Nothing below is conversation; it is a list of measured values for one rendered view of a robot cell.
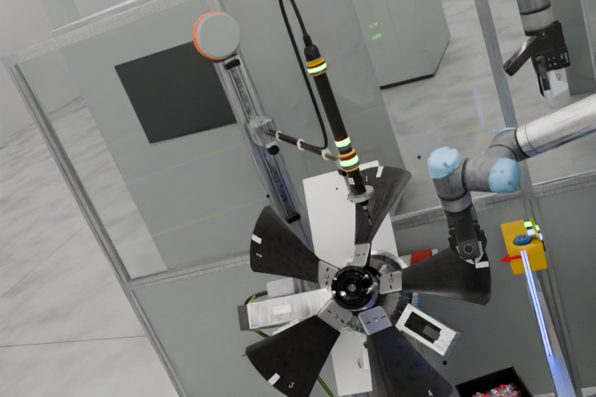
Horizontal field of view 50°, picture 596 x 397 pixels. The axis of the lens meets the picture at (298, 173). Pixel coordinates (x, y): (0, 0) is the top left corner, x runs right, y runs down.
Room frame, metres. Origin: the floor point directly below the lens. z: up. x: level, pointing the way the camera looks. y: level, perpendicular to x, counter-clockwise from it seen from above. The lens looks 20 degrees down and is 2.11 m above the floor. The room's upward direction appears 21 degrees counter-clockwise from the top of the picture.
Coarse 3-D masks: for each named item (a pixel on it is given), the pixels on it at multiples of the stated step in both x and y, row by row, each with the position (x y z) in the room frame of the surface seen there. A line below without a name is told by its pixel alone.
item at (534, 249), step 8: (504, 224) 1.74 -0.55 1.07; (512, 224) 1.72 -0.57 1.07; (520, 224) 1.70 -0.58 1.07; (504, 232) 1.69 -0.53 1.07; (512, 232) 1.68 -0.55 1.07; (520, 232) 1.66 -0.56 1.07; (536, 232) 1.63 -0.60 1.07; (512, 240) 1.64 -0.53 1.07; (536, 240) 1.59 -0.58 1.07; (512, 248) 1.60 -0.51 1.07; (520, 248) 1.59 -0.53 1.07; (528, 248) 1.58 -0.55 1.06; (536, 248) 1.57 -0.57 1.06; (528, 256) 1.58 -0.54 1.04; (536, 256) 1.57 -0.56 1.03; (544, 256) 1.57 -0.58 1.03; (512, 264) 1.60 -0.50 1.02; (520, 264) 1.59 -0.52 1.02; (536, 264) 1.58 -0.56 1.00; (544, 264) 1.57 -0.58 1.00; (520, 272) 1.59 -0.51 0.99
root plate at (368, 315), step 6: (366, 312) 1.46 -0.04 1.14; (372, 312) 1.46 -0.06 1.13; (378, 312) 1.47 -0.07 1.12; (384, 312) 1.47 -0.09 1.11; (360, 318) 1.44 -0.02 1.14; (366, 318) 1.44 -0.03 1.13; (372, 318) 1.45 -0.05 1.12; (384, 318) 1.46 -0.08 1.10; (366, 324) 1.43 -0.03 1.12; (372, 324) 1.43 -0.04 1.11; (378, 324) 1.44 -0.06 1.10; (384, 324) 1.44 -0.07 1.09; (390, 324) 1.45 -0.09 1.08; (366, 330) 1.41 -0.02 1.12; (372, 330) 1.42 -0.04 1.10; (378, 330) 1.42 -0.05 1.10
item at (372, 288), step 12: (336, 276) 1.49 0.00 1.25; (348, 276) 1.48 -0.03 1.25; (360, 276) 1.47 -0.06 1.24; (372, 276) 1.47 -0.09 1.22; (336, 288) 1.48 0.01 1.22; (348, 288) 1.47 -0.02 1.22; (360, 288) 1.45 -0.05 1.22; (372, 288) 1.44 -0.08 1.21; (336, 300) 1.46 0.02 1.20; (348, 300) 1.45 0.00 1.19; (360, 300) 1.44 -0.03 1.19; (372, 300) 1.44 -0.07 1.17; (384, 300) 1.50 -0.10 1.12; (360, 312) 1.51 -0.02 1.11
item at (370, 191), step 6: (336, 162) 1.52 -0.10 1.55; (342, 168) 1.50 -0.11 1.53; (342, 174) 1.50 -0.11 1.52; (348, 180) 1.50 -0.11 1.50; (348, 186) 1.50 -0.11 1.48; (366, 186) 1.50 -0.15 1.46; (366, 192) 1.46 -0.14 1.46; (372, 192) 1.46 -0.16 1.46; (348, 198) 1.48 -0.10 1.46; (354, 198) 1.46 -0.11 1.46; (360, 198) 1.45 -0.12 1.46; (366, 198) 1.45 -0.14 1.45
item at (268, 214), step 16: (256, 224) 1.71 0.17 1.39; (272, 224) 1.67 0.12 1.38; (272, 240) 1.66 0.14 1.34; (288, 240) 1.63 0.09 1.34; (272, 256) 1.67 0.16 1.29; (288, 256) 1.63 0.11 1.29; (304, 256) 1.59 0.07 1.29; (272, 272) 1.68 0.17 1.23; (288, 272) 1.65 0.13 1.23; (304, 272) 1.61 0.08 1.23
